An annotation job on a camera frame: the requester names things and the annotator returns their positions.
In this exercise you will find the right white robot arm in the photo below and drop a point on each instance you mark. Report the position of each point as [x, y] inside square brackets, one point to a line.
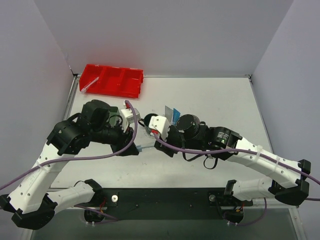
[283, 179]

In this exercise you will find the dark green mug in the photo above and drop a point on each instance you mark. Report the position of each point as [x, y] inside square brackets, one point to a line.
[144, 122]

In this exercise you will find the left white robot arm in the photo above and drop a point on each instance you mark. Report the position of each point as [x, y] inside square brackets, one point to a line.
[31, 204]

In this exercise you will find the clear textured oval tray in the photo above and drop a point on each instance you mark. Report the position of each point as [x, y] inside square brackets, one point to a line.
[148, 133]

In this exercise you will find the white toothpaste tube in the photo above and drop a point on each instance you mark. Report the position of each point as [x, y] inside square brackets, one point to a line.
[168, 113]

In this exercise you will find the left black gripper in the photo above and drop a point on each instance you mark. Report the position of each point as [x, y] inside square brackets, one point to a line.
[126, 141]

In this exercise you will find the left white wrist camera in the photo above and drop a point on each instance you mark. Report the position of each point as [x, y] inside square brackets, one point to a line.
[127, 114]

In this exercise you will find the pink white toothbrush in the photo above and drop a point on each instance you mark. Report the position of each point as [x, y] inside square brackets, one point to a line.
[88, 85]

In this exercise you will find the aluminium frame rail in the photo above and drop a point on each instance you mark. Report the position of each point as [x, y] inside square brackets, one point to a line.
[275, 203]

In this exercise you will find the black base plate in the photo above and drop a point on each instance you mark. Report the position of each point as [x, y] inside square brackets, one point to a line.
[165, 203]

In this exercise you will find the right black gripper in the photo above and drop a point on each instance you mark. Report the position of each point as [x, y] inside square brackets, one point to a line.
[169, 139]

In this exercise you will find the blue toothpaste tube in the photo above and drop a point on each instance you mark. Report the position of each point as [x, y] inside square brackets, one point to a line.
[176, 116]

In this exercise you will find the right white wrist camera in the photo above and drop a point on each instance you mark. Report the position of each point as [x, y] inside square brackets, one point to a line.
[161, 125]

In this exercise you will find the green metal tray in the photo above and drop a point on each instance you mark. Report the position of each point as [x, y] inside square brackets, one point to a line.
[114, 116]

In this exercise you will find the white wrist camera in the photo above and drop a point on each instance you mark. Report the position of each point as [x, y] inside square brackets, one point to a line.
[161, 125]
[127, 114]

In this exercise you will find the red divided plastic bin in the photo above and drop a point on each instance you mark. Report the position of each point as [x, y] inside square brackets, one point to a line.
[113, 81]

